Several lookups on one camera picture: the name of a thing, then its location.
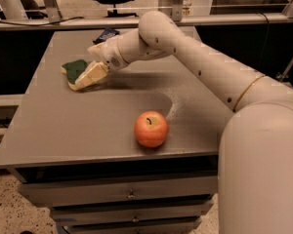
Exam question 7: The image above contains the green and yellow sponge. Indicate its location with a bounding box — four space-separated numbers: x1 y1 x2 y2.
62 59 96 91

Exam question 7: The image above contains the grey metal railing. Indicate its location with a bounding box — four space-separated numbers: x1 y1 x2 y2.
0 0 293 29

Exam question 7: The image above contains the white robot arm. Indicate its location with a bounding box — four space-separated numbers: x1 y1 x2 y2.
76 11 293 234

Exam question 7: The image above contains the red apple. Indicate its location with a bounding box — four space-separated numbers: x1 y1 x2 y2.
134 111 169 148

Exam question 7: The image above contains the black cable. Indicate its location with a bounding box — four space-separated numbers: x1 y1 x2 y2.
0 16 86 27

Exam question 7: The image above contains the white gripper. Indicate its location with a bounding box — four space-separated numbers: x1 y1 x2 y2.
75 36 129 88

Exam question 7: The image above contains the grey drawer cabinet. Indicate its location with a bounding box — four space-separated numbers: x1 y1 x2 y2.
0 31 231 234

